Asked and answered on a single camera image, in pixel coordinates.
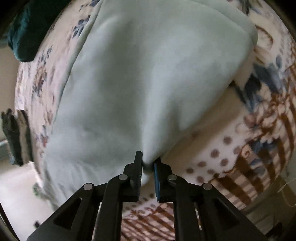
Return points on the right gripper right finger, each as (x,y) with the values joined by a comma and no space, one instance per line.
(201,212)

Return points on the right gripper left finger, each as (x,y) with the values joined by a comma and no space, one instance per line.
(94,212)

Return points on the light green fleece pants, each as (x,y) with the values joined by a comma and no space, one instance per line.
(145,75)

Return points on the floral bed blanket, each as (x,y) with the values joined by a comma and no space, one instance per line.
(240,145)

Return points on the folded grey striped garment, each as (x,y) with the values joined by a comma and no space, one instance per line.
(25,137)

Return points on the folded black garment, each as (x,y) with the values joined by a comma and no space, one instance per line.
(12,133)

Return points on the dark teal velvet quilt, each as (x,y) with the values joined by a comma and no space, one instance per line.
(31,26)

